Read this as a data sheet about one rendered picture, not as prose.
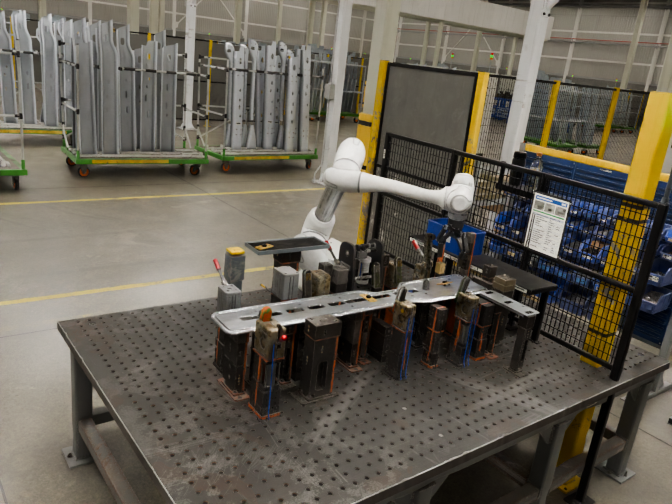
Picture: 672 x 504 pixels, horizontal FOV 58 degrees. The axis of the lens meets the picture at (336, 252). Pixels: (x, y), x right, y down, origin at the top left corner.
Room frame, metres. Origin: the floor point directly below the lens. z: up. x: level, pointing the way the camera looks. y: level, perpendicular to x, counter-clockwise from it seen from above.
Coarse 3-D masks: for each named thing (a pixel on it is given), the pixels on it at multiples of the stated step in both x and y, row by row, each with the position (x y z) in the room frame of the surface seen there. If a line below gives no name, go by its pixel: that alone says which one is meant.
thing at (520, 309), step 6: (480, 294) 2.70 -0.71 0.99; (486, 294) 2.70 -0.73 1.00; (492, 294) 2.71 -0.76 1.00; (498, 294) 2.72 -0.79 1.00; (492, 300) 2.64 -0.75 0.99; (498, 300) 2.64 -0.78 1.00; (504, 300) 2.65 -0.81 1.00; (510, 300) 2.66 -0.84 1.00; (504, 306) 2.59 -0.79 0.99; (510, 306) 2.58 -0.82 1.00; (516, 306) 2.59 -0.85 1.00; (522, 306) 2.60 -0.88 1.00; (516, 312) 2.53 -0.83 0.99; (522, 312) 2.52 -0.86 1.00; (534, 312) 2.54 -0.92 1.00
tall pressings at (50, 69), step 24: (24, 24) 10.36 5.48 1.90; (48, 24) 10.40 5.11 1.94; (0, 48) 10.15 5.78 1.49; (24, 48) 10.38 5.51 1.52; (48, 48) 10.38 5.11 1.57; (0, 72) 10.06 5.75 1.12; (24, 72) 10.35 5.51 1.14; (48, 72) 10.36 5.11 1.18; (24, 96) 10.31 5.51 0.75; (48, 96) 10.33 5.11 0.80; (24, 120) 10.23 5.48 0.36; (48, 120) 10.29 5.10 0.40
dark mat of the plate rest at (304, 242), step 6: (282, 240) 2.66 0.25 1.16; (288, 240) 2.67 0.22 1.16; (294, 240) 2.68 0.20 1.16; (300, 240) 2.69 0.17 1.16; (306, 240) 2.71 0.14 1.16; (312, 240) 2.72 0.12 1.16; (318, 240) 2.73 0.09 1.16; (252, 246) 2.52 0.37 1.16; (276, 246) 2.56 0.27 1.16; (282, 246) 2.57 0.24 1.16; (288, 246) 2.58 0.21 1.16; (294, 246) 2.59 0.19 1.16; (300, 246) 2.60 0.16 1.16; (306, 246) 2.61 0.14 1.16
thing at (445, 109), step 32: (384, 64) 5.78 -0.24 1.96; (384, 96) 5.76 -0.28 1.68; (416, 96) 5.43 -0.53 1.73; (448, 96) 5.13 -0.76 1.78; (480, 96) 4.84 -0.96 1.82; (384, 128) 5.73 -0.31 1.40; (416, 128) 5.38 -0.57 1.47; (448, 128) 5.09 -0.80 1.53; (416, 160) 5.34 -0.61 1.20; (448, 160) 5.05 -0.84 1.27; (384, 224) 5.58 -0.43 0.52
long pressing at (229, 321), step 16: (416, 288) 2.67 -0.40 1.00; (432, 288) 2.69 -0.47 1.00; (448, 288) 2.72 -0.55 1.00; (480, 288) 2.77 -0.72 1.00; (272, 304) 2.28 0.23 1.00; (288, 304) 2.31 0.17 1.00; (304, 304) 2.32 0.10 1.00; (320, 304) 2.35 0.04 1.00; (352, 304) 2.39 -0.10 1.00; (368, 304) 2.41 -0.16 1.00; (384, 304) 2.43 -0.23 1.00; (224, 320) 2.08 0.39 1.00; (240, 320) 2.10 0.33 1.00; (288, 320) 2.15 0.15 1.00; (304, 320) 2.18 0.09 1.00
